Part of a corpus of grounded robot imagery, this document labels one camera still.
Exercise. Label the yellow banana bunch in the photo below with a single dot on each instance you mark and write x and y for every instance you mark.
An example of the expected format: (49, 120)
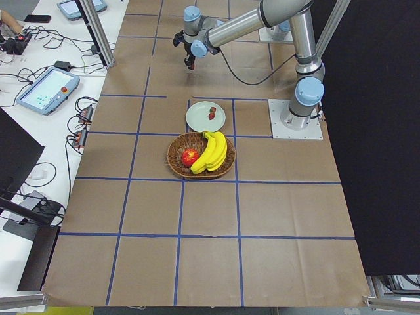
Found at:
(214, 154)

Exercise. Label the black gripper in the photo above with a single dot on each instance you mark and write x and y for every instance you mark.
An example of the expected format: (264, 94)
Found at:
(188, 50)

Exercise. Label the red apple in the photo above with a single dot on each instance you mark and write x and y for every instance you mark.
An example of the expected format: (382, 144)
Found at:
(189, 157)

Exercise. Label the black smartphone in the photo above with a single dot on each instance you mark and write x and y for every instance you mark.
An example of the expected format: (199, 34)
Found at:
(38, 18)

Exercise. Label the black power adapter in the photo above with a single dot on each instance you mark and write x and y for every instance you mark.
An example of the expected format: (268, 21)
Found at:
(63, 65)

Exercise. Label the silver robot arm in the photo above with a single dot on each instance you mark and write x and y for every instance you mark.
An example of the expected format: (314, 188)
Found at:
(203, 34)

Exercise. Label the black monitor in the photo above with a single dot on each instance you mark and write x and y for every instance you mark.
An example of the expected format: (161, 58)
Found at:
(32, 219)

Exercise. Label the aluminium frame post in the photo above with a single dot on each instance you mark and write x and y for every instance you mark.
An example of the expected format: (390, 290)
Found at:
(96, 31)

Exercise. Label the light green plate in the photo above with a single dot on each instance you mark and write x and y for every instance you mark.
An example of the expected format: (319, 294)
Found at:
(197, 117)

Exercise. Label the near blue teach pendant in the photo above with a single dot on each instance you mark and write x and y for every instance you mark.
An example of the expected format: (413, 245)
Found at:
(49, 91)

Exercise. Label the black backdrop panel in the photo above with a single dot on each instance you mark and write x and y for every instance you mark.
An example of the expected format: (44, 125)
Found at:
(371, 103)

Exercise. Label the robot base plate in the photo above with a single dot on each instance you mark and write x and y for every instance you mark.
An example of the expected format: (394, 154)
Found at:
(275, 36)
(287, 126)

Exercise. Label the orange cable connector box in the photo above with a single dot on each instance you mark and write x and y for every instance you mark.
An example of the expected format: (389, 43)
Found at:
(85, 115)

